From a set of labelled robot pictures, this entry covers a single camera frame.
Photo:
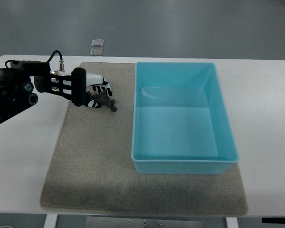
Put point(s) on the grey felt mat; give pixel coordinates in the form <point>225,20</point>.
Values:
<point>92,170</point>

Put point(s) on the lower clear floor plate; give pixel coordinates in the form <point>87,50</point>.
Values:
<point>97,52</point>

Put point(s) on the grey metal table crossbar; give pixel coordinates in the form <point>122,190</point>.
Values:
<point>108,222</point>

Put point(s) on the upper clear floor plate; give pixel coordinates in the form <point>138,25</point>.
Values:
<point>97,43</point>

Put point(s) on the right white table leg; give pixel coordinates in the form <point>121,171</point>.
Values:
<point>232,222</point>

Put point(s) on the left white table leg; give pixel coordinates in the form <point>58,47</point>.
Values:
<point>51,221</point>

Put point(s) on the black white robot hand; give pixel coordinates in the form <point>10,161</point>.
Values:
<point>101,90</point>

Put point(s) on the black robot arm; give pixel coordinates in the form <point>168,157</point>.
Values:
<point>19,78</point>

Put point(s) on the blue plastic box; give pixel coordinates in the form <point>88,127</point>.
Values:
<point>180,122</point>

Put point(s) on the black table control panel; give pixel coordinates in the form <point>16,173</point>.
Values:
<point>273,220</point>

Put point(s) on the white table leg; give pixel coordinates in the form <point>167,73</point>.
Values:
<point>232,222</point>
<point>51,221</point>

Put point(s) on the brown toy hippo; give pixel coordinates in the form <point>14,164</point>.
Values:
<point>99,100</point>

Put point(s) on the clear floor plate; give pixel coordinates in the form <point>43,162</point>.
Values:
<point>97,52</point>
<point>97,43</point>

